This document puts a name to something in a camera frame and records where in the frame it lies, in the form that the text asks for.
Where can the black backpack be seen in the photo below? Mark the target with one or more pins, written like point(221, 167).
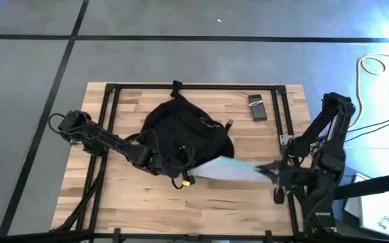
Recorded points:
point(184, 135)

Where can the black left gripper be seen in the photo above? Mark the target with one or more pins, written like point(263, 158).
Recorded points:
point(167, 163)

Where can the white mesh teal-trimmed pouch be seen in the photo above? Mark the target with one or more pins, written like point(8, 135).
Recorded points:
point(228, 168)

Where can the grey plastic case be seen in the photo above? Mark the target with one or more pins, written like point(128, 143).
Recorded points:
point(350, 171)

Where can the white box blue logo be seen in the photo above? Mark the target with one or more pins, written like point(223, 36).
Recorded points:
point(380, 209)

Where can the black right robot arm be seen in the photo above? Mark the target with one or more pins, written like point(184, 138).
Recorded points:
point(329, 158)

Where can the black Netgear switch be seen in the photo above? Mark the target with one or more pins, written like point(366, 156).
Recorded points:
point(329, 219)

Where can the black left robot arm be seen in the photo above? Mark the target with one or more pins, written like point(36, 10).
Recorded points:
point(106, 138)

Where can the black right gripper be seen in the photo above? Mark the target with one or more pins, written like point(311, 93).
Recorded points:
point(290, 180)

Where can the black metal bar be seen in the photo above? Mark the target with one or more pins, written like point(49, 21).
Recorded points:
point(29, 236)
point(377, 184)

